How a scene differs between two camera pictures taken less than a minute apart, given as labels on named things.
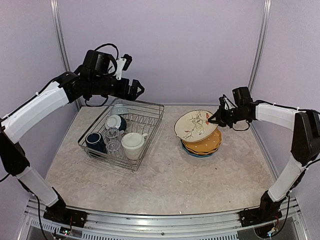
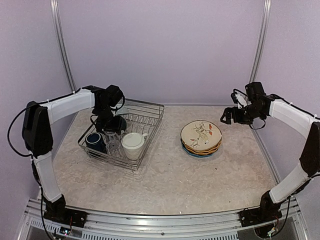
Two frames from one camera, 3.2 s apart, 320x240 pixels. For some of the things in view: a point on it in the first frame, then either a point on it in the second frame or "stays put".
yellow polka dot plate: (201, 152) stays put
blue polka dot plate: (201, 155) stays put
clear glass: (114, 148) stays put
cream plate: (193, 126) → (201, 135)
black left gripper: (124, 94) → (116, 127)
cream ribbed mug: (133, 143) stays put
